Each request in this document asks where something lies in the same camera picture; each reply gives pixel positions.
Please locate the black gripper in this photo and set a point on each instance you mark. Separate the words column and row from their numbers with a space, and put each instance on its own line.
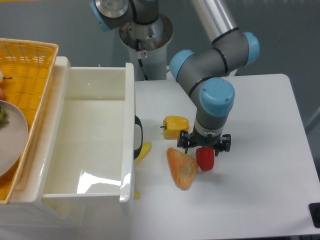
column 219, row 143

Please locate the red bell pepper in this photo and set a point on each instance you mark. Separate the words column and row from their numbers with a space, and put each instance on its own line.
column 205, row 157

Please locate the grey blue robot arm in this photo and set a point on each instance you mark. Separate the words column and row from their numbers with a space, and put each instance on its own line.
column 201, row 76

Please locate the yellow bell pepper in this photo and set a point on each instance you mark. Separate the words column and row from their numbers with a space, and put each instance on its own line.
column 173, row 124

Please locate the orange triangular bread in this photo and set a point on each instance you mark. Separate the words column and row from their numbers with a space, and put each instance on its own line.
column 183, row 168

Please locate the yellow banana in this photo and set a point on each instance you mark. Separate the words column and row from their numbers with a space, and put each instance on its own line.
column 146, row 147

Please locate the black device at table edge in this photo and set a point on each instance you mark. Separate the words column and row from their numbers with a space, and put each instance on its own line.
column 314, row 209

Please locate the white plastic bin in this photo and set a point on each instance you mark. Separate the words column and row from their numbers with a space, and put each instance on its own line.
column 82, row 153

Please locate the grey plate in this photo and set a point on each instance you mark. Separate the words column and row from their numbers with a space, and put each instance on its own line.
column 13, row 136

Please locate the yellow woven basket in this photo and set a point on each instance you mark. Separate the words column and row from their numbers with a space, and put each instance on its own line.
column 27, row 66

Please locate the green grapes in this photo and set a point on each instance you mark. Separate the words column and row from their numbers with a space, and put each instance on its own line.
column 3, row 116

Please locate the black bin handle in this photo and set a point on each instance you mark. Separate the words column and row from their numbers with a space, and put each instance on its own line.
column 138, row 137

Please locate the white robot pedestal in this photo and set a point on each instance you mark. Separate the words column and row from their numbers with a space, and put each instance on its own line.
column 147, row 47

